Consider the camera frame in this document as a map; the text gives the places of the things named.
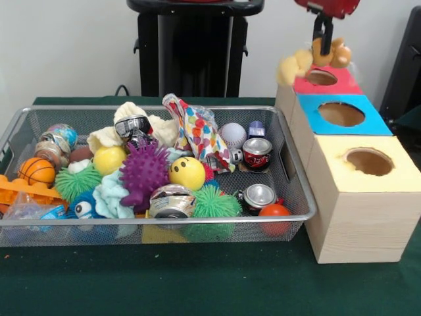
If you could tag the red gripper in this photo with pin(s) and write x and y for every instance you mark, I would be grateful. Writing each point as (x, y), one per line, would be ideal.
(329, 6)

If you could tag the yellow plush duck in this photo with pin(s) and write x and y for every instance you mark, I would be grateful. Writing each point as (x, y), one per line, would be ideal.
(296, 66)

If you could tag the silver mesh bin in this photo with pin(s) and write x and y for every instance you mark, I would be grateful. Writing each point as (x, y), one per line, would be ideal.
(301, 197)

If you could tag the wooden box with three holes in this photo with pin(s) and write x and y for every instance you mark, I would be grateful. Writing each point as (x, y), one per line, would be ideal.
(361, 224)

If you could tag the black chair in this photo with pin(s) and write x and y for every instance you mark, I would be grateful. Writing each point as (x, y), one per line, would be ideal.
(408, 66)

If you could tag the purple toy block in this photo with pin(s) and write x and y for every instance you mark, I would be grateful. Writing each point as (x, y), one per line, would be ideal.
(256, 129)

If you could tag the dark green table cloth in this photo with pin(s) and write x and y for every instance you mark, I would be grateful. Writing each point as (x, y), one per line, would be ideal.
(197, 279)
(411, 121)

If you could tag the white baseball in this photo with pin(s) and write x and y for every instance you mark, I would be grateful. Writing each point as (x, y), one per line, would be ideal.
(232, 133)

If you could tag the crushed red can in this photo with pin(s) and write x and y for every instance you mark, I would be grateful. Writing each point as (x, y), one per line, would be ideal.
(258, 153)

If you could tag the white cloth with coloured dots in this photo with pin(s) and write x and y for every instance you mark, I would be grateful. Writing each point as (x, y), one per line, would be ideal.
(200, 131)

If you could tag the crushed black can silver lid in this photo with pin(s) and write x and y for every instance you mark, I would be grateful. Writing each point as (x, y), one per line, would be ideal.
(260, 195)

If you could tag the red ball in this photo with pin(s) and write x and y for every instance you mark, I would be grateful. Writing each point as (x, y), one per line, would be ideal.
(274, 212)

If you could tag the yellow smiley ball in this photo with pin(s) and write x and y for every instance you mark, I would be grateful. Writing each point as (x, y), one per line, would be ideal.
(187, 172)

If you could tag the purple spiky rubber toy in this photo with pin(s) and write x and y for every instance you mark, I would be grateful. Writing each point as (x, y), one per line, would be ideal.
(143, 169)

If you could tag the orange basketball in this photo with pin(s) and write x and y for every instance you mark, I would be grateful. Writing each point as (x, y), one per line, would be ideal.
(37, 171)

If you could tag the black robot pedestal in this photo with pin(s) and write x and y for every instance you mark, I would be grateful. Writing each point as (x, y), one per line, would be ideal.
(197, 49)

